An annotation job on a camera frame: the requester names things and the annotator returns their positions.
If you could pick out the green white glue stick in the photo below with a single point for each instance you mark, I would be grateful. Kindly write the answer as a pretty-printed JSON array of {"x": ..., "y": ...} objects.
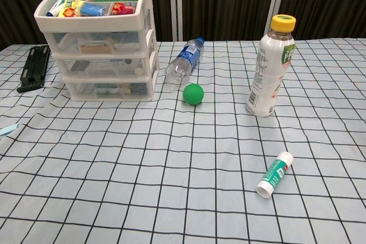
[{"x": 274, "y": 174}]

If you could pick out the green foam ball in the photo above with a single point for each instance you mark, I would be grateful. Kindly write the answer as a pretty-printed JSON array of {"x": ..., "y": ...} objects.
[{"x": 193, "y": 93}]

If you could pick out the white plastic drawer organizer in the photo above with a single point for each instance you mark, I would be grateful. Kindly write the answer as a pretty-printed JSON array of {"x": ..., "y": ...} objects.
[{"x": 147, "y": 12}]

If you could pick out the red snack packet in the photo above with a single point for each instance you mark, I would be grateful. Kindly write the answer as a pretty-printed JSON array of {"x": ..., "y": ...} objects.
[{"x": 123, "y": 8}]

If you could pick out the clear water bottle blue label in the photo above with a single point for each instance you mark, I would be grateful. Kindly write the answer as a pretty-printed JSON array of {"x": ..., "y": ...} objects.
[{"x": 187, "y": 55}]

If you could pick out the black folding stand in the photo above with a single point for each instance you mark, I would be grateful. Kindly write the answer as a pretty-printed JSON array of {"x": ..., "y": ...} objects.
[{"x": 34, "y": 67}]

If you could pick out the blue snack packet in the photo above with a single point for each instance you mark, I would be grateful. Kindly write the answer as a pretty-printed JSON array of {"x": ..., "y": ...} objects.
[{"x": 93, "y": 9}]

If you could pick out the clear plastic drawer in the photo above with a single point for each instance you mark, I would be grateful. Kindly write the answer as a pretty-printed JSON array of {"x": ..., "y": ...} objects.
[
  {"x": 85, "y": 91},
  {"x": 100, "y": 68},
  {"x": 65, "y": 41}
]

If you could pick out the white drink bottle yellow cap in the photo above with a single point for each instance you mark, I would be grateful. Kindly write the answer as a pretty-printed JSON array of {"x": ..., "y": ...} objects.
[{"x": 270, "y": 67}]

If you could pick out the light blue eraser strip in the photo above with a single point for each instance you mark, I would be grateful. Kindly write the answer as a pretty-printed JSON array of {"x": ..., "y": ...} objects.
[{"x": 8, "y": 130}]

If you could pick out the yellow lion snack packet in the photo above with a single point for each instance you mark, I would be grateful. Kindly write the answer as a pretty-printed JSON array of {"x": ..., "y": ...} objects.
[{"x": 70, "y": 8}]

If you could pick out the brown rectangular block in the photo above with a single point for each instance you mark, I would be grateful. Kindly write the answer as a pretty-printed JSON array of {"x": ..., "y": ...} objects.
[{"x": 79, "y": 65}]

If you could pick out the small white cork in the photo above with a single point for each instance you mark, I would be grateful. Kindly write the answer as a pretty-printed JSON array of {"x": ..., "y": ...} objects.
[{"x": 138, "y": 71}]

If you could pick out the wooden block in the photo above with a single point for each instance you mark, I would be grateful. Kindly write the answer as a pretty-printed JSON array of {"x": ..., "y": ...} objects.
[{"x": 95, "y": 48}]

